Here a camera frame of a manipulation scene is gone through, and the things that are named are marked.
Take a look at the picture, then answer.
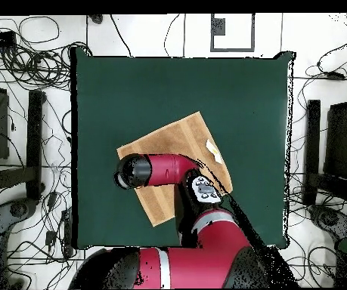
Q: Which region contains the tan terry towel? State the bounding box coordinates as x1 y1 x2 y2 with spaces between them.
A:
116 110 234 228

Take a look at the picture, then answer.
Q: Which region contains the dark green table cloth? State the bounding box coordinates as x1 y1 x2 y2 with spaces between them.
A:
70 46 296 250

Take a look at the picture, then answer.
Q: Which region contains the black power strip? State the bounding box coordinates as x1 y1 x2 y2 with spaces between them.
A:
60 208 73 258

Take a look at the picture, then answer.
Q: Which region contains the small grey square plate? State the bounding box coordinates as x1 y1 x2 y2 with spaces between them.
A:
213 17 226 36

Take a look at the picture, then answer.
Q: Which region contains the thin black cable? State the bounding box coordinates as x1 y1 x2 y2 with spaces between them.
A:
304 35 347 81
109 14 132 58
163 13 181 58

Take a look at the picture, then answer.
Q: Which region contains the grey square frame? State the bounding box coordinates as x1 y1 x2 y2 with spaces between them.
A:
209 13 256 53

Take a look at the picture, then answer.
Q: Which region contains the black stand frame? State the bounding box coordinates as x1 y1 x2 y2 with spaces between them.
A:
302 98 347 207
0 84 46 202

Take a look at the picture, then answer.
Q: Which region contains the tangled black cable bundle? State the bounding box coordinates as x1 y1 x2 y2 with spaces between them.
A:
0 41 92 91

